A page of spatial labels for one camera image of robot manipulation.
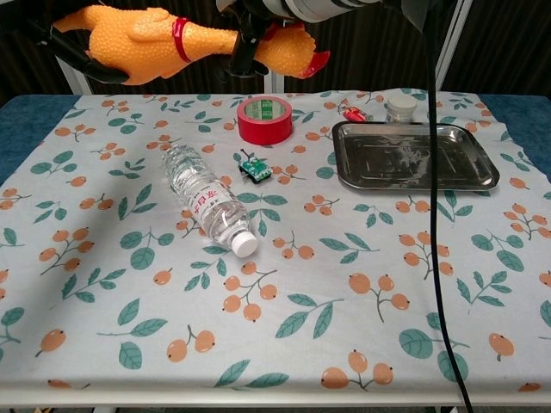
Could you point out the clear plastic water bottle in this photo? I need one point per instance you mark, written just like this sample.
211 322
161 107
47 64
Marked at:
206 198

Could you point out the red tape roll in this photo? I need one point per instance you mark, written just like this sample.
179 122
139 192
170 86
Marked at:
262 131

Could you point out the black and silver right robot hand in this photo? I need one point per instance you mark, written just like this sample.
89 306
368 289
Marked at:
301 8

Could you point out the small red toy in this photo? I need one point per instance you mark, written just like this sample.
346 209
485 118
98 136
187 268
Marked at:
355 114

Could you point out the orange rubber chicken toy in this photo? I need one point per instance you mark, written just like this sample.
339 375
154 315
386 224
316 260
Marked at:
142 47

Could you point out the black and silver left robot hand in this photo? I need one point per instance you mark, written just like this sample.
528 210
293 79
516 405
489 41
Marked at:
82 58

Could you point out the white partition frame post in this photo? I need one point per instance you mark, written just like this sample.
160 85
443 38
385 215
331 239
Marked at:
79 86
445 56
275 84

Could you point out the small white jar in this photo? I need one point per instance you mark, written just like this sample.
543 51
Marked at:
400 109

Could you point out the small green circuit board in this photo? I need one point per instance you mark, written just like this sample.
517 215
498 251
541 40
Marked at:
254 168

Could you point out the stainless steel rectangular tray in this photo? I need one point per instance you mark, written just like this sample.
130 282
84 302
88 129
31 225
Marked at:
387 163

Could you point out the floral print tablecloth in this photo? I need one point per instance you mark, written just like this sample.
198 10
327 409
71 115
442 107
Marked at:
301 266

